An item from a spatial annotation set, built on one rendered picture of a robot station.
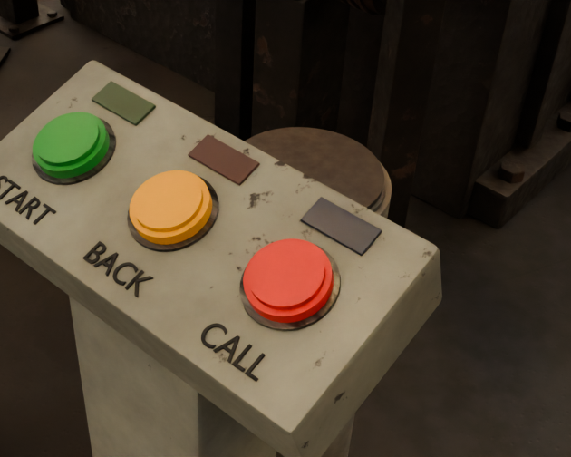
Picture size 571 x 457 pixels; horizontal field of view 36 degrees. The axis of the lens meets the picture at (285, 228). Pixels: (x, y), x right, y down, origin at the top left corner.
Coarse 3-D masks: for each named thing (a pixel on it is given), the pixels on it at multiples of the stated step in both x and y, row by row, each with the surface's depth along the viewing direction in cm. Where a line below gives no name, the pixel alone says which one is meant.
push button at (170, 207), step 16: (160, 176) 43; (176, 176) 43; (192, 176) 43; (144, 192) 43; (160, 192) 42; (176, 192) 42; (192, 192) 42; (208, 192) 42; (144, 208) 42; (160, 208) 42; (176, 208) 42; (192, 208) 42; (208, 208) 42; (144, 224) 42; (160, 224) 41; (176, 224) 41; (192, 224) 41; (160, 240) 42; (176, 240) 42
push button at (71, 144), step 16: (80, 112) 47; (48, 128) 46; (64, 128) 46; (80, 128) 46; (96, 128) 46; (48, 144) 46; (64, 144) 45; (80, 144) 45; (96, 144) 45; (48, 160) 45; (64, 160) 45; (80, 160) 45; (96, 160) 45; (64, 176) 45
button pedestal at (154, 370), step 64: (128, 128) 47; (192, 128) 46; (0, 192) 46; (64, 192) 45; (128, 192) 44; (256, 192) 43; (320, 192) 42; (64, 256) 43; (128, 256) 42; (192, 256) 41; (384, 256) 40; (128, 320) 41; (192, 320) 39; (256, 320) 39; (320, 320) 38; (384, 320) 38; (128, 384) 48; (192, 384) 42; (256, 384) 37; (320, 384) 37; (128, 448) 52; (192, 448) 46; (256, 448) 52; (320, 448) 39
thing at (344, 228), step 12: (324, 204) 42; (312, 216) 41; (324, 216) 41; (336, 216) 41; (348, 216) 41; (324, 228) 41; (336, 228) 41; (348, 228) 40; (360, 228) 40; (372, 228) 40; (336, 240) 40; (348, 240) 40; (360, 240) 40; (372, 240) 40; (360, 252) 40
